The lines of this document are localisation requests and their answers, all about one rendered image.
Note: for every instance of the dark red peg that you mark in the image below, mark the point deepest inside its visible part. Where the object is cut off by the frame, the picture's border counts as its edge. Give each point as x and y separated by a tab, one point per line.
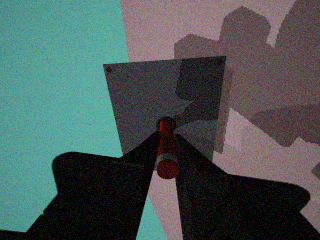
167	162

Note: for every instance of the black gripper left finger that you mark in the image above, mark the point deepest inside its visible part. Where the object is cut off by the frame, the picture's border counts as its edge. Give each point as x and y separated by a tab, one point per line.
129	175

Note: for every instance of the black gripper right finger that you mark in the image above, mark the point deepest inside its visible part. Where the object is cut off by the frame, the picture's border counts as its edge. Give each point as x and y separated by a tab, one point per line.
204	191

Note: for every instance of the dark grey sloped panel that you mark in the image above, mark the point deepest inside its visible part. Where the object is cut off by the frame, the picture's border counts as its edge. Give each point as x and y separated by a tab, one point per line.
185	91

